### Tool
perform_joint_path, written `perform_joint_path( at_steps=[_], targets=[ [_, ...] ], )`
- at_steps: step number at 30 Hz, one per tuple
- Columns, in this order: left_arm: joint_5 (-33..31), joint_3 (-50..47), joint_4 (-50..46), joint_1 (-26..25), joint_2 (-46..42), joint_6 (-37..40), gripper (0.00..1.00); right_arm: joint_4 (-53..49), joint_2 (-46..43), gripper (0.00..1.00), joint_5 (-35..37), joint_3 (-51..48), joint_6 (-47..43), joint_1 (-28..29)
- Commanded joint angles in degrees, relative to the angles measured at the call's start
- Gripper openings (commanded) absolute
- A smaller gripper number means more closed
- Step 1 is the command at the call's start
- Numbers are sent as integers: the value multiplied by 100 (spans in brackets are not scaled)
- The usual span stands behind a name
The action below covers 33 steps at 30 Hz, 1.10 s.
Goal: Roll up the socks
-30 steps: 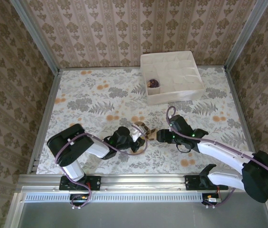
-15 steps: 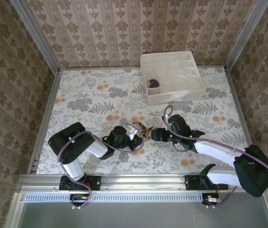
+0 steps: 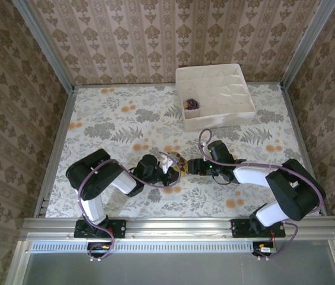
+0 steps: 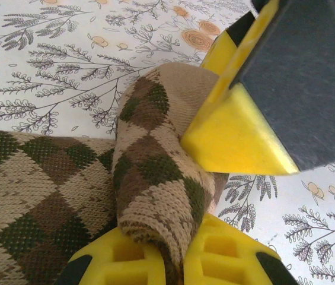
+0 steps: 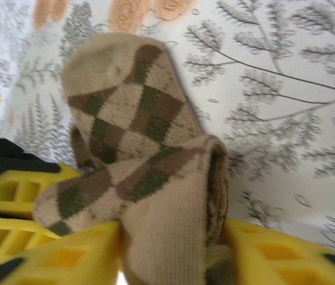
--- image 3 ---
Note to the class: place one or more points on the white divided organizer box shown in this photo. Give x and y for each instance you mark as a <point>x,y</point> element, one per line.
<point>223,89</point>

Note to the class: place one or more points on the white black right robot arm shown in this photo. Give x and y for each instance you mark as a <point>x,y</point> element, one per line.
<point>253,175</point>

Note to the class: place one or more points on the brown argyle sock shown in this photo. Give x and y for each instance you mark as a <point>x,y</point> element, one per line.
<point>182,161</point>

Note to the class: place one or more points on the purple sock with tan toe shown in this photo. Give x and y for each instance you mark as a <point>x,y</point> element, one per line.
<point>192,104</point>

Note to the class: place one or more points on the grey metal panel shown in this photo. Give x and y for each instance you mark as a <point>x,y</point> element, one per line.
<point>179,270</point>

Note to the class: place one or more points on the long aluminium mounting rail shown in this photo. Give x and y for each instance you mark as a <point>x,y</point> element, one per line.
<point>179,228</point>

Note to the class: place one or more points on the small electronics board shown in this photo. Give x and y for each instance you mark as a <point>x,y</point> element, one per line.
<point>99,248</point>
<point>265,248</point>

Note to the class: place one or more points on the aluminium table side rail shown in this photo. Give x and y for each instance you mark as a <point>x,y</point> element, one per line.
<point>303,142</point>
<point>57,148</point>

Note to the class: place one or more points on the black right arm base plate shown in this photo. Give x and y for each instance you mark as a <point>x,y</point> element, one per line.
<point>239,228</point>

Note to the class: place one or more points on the floral tablecloth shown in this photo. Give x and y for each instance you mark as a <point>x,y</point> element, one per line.
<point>125,124</point>

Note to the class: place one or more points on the aluminium frame post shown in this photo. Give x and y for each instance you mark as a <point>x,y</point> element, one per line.
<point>42,44</point>
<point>306,44</point>

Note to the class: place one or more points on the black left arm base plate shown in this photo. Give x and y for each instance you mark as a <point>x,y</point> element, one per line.
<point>119,228</point>

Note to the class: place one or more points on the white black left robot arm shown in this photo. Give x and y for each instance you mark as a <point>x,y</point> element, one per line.
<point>125,181</point>

